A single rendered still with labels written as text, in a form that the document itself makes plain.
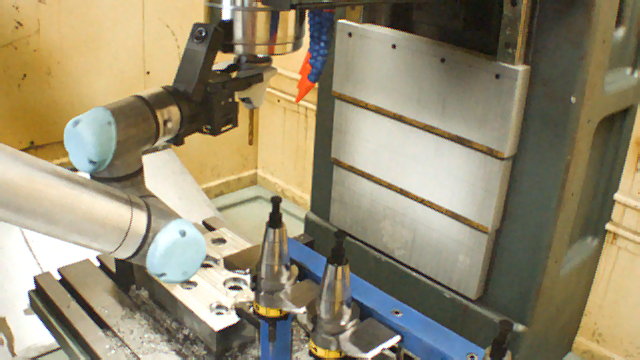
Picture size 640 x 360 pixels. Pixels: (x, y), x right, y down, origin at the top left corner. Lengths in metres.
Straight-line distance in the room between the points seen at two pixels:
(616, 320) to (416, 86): 0.81
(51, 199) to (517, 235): 0.95
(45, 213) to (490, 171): 0.88
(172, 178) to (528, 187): 1.22
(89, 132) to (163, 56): 1.34
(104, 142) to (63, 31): 1.18
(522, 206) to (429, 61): 0.35
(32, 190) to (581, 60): 0.93
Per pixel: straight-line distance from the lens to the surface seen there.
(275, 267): 0.82
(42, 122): 2.01
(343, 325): 0.76
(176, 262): 0.76
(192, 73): 0.93
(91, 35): 2.01
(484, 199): 1.33
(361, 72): 1.46
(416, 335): 0.76
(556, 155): 1.27
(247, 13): 0.95
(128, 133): 0.84
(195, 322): 1.18
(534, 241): 1.34
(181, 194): 2.10
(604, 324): 1.77
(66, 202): 0.69
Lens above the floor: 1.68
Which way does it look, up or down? 24 degrees down
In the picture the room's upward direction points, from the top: 4 degrees clockwise
